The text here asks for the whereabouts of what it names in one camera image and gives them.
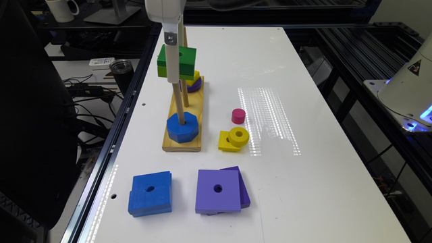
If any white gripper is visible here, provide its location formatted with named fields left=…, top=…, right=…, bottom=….
left=144, top=0, right=186, bottom=84

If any dark green square block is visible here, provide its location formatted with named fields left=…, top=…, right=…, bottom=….
left=157, top=45, right=196, bottom=71

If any light green square block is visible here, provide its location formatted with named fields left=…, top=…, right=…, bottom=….
left=157, top=66, right=195, bottom=80

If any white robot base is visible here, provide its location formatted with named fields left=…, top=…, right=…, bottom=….
left=363, top=36, right=431, bottom=132

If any yellow hexagon block on peg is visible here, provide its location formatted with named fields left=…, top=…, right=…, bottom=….
left=186, top=70, right=200, bottom=86

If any purple round disc block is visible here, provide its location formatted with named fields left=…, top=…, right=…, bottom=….
left=187, top=77, right=203, bottom=93

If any blue octagon block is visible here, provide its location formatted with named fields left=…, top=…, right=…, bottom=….
left=167, top=112, right=199, bottom=143

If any pink cylinder block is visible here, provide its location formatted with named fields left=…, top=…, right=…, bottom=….
left=232, top=108, right=246, bottom=124

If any yellow square block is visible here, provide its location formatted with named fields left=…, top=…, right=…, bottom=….
left=218, top=131, right=240, bottom=152

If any upper blue square block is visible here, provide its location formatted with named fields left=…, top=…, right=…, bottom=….
left=132, top=171, right=171, bottom=195

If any blue square block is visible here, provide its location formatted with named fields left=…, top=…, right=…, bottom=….
left=128, top=186, right=172, bottom=217
left=132, top=171, right=171, bottom=195

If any top purple square block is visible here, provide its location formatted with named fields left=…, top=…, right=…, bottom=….
left=195, top=169, right=241, bottom=215

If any purple square block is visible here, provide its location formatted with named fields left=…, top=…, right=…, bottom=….
left=207, top=166, right=251, bottom=215
left=195, top=169, right=241, bottom=215

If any lower blue square block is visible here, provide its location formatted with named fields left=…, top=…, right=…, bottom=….
left=128, top=186, right=172, bottom=217

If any bottom purple square block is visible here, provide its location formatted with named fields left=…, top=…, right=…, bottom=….
left=207, top=166, right=251, bottom=215

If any rear wooden peg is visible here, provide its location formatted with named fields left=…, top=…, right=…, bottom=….
left=182, top=26, right=188, bottom=47

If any wooden peg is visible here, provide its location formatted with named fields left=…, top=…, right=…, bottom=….
left=180, top=80, right=189, bottom=107
left=172, top=83, right=186, bottom=126
left=182, top=26, right=188, bottom=47

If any front wooden peg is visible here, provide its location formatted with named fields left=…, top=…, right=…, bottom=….
left=172, top=83, right=186, bottom=126

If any middle wooden peg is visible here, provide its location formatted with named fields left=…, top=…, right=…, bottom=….
left=180, top=80, right=189, bottom=107

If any grey monitor stand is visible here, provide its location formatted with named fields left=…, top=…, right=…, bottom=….
left=84, top=0, right=141, bottom=25

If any black tumbler cup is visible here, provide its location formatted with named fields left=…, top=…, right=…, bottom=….
left=109, top=59, right=134, bottom=95

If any wooden peg base board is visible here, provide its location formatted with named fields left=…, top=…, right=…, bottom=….
left=161, top=76, right=205, bottom=153

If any white label box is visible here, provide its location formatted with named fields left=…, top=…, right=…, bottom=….
left=88, top=57, right=115, bottom=70

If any white mug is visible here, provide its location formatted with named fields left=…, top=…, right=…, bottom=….
left=45, top=0, right=80, bottom=23

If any black office chair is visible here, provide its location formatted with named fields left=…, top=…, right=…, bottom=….
left=1, top=1, right=78, bottom=230

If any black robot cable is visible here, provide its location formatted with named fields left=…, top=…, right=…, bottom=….
left=206, top=0, right=271, bottom=11

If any black power adapter with cables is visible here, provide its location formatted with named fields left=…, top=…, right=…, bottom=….
left=62, top=74, right=124, bottom=136

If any yellow ring block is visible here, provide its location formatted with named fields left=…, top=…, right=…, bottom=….
left=228, top=127, right=250, bottom=147

